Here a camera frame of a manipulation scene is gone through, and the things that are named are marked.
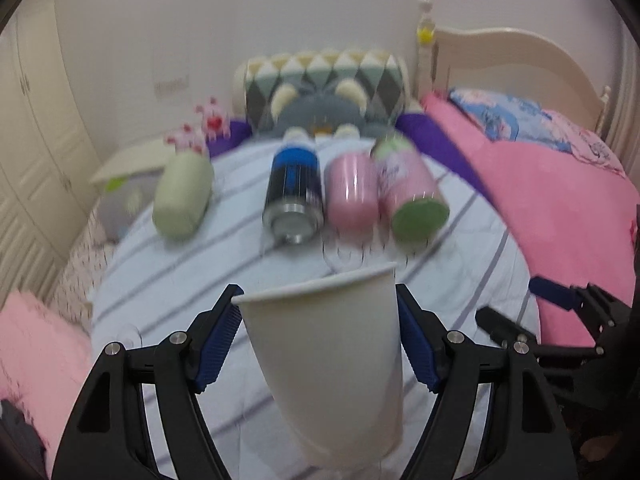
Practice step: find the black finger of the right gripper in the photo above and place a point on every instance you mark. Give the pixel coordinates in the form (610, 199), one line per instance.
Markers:
(509, 335)
(604, 316)

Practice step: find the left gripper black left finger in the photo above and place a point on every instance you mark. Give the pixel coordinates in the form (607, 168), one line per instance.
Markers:
(107, 436)

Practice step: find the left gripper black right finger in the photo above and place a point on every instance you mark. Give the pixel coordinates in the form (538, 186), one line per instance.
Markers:
(524, 435)

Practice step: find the white paper cup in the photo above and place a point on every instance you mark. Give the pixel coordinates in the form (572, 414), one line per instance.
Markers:
(329, 350)

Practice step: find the pink cup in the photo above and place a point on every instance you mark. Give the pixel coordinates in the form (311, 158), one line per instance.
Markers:
(352, 192)

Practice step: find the blue steel thermos cup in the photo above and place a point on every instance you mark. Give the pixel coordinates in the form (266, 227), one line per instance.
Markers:
(294, 211)

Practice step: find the pale green cup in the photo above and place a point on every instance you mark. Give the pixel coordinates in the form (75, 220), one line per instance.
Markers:
(182, 195)

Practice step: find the right hand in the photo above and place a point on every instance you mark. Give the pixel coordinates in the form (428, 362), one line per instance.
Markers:
(599, 448)

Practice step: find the pink blanket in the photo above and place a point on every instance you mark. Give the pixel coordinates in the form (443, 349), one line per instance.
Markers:
(575, 223)

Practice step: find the pink sheet left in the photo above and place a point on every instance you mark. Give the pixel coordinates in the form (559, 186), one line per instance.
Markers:
(45, 360)

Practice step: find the heart pattern sheet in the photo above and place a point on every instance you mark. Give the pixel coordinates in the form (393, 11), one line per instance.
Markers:
(73, 292)

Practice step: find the pink green tumbler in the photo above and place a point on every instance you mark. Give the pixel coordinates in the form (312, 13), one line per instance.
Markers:
(409, 193)

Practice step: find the white striped quilt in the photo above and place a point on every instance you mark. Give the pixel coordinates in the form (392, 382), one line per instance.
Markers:
(153, 287)

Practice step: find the pink cartoon pillow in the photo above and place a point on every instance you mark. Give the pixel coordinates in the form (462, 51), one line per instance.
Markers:
(582, 143)

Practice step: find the blue cartoon pillow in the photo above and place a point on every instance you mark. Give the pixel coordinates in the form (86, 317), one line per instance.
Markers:
(506, 118)

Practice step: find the purple blanket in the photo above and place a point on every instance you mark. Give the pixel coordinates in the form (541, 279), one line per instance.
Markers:
(432, 141)

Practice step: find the grey dotted pillow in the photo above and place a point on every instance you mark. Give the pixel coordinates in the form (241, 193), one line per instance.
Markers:
(122, 200)

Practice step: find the cream wardrobe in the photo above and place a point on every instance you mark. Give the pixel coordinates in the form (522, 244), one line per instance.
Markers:
(47, 157)

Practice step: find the cream bed headboard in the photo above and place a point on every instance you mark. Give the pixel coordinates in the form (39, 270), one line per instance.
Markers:
(509, 61)

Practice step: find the white bedside table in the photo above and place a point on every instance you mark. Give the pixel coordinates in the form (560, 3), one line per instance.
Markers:
(141, 158)

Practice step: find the diamond pattern cushion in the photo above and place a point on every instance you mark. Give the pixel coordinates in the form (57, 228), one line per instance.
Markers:
(383, 75)

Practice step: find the grey plush cat pillow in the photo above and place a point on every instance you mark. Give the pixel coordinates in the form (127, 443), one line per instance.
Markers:
(318, 111)

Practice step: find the yellow star ornament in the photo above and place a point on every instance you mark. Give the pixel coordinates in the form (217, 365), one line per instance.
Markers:
(425, 36)

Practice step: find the pink bunny toy front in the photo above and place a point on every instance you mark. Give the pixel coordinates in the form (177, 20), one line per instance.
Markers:
(187, 139)

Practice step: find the pink bunny toy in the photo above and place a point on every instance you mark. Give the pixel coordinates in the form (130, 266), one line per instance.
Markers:
(215, 122)
(187, 139)

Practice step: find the pink bunny toy rear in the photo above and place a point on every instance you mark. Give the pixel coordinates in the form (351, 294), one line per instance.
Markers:
(215, 122)

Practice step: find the cream small headboard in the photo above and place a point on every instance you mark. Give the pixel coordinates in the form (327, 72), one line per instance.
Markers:
(241, 78)

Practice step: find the wall switch panel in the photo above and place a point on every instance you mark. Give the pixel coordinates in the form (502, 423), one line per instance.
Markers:
(166, 88)

